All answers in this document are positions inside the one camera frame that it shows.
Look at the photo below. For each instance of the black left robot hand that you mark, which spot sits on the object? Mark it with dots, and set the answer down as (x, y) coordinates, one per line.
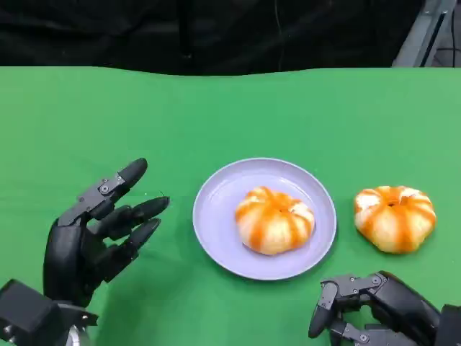
(68, 252)

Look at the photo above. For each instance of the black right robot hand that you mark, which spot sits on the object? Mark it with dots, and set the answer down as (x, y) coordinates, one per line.
(396, 302)

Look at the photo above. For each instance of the orange and white bread roll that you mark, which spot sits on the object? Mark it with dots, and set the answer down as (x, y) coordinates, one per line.
(273, 223)
(394, 221)

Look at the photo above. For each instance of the lilac plate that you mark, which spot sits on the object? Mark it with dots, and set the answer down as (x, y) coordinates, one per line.
(216, 230)

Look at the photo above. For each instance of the green table cloth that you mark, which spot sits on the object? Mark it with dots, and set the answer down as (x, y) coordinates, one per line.
(230, 119)

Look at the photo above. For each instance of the black backdrop curtain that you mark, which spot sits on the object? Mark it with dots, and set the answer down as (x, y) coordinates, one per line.
(108, 32)

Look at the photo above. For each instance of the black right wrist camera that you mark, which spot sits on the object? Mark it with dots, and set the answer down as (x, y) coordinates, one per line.
(451, 326)

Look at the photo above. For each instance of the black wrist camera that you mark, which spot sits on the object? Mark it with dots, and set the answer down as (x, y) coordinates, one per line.
(451, 326)
(25, 313)

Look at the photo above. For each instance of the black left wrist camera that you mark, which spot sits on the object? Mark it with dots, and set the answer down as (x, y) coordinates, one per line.
(25, 313)

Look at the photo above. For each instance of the grey metal frame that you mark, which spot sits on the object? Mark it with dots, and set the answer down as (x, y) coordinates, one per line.
(414, 47)

